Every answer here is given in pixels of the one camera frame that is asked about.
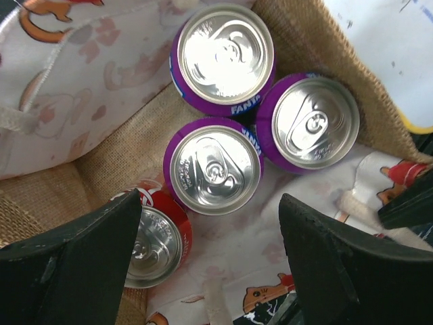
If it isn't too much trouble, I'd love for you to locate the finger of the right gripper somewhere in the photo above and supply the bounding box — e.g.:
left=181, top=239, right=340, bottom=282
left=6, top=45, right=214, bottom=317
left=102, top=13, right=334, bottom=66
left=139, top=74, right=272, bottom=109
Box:
left=378, top=171, right=432, bottom=229

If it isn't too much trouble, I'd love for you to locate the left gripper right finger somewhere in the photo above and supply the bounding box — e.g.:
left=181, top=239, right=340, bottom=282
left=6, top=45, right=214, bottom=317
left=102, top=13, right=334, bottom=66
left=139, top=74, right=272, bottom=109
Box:
left=278, top=194, right=432, bottom=324

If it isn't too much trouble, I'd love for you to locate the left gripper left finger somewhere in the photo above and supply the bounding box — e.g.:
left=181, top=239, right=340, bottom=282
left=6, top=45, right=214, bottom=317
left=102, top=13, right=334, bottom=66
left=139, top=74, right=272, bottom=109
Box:
left=1, top=190, right=141, bottom=324

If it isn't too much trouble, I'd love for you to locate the red cola can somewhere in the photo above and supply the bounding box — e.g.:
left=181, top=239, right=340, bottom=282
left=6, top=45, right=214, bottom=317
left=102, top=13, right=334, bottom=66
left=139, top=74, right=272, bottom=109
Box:
left=124, top=187, right=193, bottom=289

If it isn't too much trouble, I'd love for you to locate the purple Fanta can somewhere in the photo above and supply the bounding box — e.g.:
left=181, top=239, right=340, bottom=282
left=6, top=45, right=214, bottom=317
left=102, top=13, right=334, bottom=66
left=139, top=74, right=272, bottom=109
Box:
left=169, top=3, right=276, bottom=116
left=163, top=117, right=265, bottom=216
left=255, top=73, right=361, bottom=173

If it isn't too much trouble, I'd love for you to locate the white whiteboard yellow rim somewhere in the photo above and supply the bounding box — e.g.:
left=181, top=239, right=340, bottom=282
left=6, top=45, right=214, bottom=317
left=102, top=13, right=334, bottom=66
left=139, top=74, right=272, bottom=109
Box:
left=325, top=0, right=432, bottom=134

